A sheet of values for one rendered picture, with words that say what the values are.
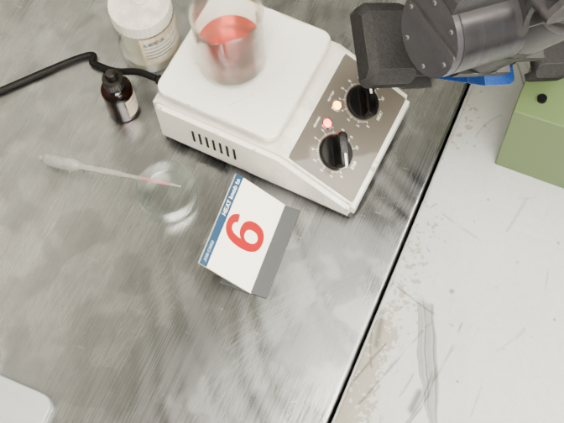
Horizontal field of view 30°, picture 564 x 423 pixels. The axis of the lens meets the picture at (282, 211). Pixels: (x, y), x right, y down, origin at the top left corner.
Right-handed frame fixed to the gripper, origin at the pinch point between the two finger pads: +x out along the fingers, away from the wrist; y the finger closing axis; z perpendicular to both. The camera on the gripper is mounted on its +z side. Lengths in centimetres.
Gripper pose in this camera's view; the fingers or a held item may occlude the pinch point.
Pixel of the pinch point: (430, 60)
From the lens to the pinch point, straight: 87.5
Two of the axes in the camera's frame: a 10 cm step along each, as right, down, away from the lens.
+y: -9.1, 0.9, -4.1
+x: -4.0, 1.4, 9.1
